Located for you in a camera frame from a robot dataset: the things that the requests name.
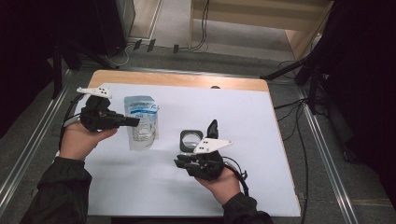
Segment person's black jacket torso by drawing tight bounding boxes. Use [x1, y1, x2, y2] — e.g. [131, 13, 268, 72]
[111, 217, 225, 224]

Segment person's right hand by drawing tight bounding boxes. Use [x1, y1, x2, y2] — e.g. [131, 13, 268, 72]
[195, 167, 242, 205]

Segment white paper sheet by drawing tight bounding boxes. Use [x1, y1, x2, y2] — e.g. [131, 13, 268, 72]
[55, 82, 302, 217]

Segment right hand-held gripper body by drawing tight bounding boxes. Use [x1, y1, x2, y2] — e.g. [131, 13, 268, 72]
[185, 137, 233, 181]

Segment blue white refill pouch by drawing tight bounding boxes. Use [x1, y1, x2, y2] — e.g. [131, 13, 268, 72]
[123, 95, 161, 152]

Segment white floor cable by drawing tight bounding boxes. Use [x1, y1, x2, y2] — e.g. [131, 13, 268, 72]
[104, 43, 138, 68]

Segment person's left hand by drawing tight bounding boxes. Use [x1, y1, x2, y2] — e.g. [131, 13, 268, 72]
[59, 120, 119, 162]

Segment black stand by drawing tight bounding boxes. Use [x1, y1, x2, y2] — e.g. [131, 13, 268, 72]
[260, 31, 328, 115]
[50, 36, 120, 101]

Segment grey cabinet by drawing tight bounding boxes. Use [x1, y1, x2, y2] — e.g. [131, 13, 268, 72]
[92, 0, 136, 55]

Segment metal floor rail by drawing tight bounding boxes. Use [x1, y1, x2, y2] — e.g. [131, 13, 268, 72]
[0, 69, 73, 216]
[295, 87, 359, 224]

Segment black hanging cable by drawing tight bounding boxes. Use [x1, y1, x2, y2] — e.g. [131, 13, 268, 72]
[174, 0, 210, 54]

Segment right hand-held gripper cable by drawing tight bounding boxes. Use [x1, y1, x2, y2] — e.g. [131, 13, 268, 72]
[222, 156, 250, 197]

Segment light wooden shelf unit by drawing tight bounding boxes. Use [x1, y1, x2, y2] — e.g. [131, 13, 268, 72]
[189, 0, 334, 62]

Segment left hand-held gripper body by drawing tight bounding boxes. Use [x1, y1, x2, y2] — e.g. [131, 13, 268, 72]
[76, 86, 125, 133]

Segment left hand-held gripper cable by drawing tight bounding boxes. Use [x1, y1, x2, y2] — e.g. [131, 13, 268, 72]
[59, 92, 87, 150]

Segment hand-held gripper cable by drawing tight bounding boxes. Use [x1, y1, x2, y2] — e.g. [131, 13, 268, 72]
[59, 92, 87, 150]
[222, 156, 250, 197]

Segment black curtain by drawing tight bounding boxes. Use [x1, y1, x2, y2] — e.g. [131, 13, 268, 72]
[323, 0, 396, 213]
[0, 0, 97, 138]

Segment black floor cables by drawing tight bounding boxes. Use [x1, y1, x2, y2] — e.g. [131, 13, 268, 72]
[274, 97, 310, 224]

